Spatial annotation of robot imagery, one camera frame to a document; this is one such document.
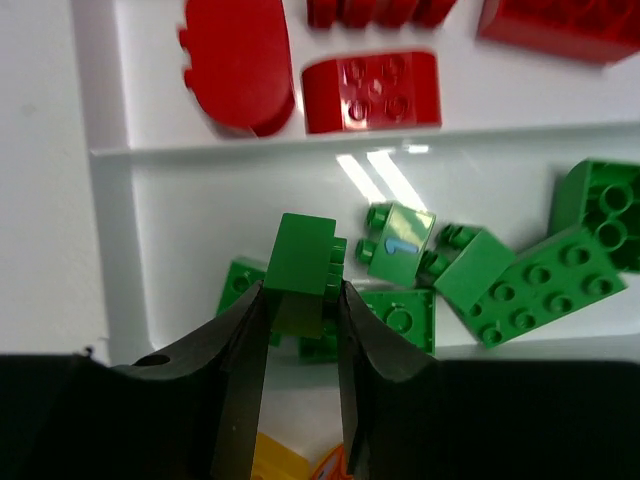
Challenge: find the red wedge lego brick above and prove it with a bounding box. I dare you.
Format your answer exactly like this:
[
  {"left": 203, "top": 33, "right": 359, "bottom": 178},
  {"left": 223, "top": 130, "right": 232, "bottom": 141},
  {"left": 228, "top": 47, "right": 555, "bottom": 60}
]
[{"left": 301, "top": 50, "right": 442, "bottom": 134}]

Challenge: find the red lego brick stack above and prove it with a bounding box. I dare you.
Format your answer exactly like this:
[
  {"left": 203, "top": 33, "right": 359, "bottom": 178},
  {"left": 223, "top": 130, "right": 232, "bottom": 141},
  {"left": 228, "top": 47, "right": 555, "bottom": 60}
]
[{"left": 477, "top": 0, "right": 639, "bottom": 66}]

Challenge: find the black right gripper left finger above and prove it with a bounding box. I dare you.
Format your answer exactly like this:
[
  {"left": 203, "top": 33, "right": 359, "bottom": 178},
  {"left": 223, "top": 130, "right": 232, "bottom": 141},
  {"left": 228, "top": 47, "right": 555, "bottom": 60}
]
[{"left": 1, "top": 284, "right": 270, "bottom": 479}]

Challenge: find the red round lego brick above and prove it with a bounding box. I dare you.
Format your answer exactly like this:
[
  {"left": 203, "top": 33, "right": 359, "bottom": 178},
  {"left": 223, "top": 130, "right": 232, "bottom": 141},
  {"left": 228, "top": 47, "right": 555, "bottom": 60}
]
[{"left": 178, "top": 0, "right": 295, "bottom": 137}]

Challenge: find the red curved lego brick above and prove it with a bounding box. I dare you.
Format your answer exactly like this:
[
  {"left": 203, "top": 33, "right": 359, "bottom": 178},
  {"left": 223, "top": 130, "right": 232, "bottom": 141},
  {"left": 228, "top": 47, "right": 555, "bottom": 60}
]
[{"left": 307, "top": 0, "right": 457, "bottom": 29}]

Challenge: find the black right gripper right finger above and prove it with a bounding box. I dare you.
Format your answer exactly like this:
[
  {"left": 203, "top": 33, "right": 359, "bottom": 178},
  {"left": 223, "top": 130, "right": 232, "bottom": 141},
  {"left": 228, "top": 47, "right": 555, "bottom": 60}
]
[{"left": 336, "top": 284, "right": 639, "bottom": 479}]

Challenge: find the yellow curved lego brick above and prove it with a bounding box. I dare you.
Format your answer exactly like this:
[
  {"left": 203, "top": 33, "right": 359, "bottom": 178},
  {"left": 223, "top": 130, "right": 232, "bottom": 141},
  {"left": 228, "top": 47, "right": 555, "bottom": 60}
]
[{"left": 250, "top": 432, "right": 310, "bottom": 480}]

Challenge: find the green studded lego plate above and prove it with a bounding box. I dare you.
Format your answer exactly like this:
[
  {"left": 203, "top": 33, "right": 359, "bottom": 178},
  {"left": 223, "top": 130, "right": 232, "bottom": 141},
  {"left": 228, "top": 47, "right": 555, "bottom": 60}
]
[{"left": 548, "top": 158, "right": 639, "bottom": 274}]

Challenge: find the green lego brick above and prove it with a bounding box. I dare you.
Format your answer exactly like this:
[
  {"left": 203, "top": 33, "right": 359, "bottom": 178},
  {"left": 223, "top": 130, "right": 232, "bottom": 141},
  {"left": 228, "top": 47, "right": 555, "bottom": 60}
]
[
  {"left": 355, "top": 202, "right": 436, "bottom": 288},
  {"left": 214, "top": 257, "right": 282, "bottom": 347},
  {"left": 263, "top": 213, "right": 347, "bottom": 338},
  {"left": 418, "top": 223, "right": 516, "bottom": 313}
]

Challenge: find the white divided sorting tray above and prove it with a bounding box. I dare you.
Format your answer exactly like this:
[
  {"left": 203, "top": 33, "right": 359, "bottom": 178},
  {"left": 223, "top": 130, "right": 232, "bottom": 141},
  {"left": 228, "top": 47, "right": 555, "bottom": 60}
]
[{"left": 71, "top": 1, "right": 639, "bottom": 367}]

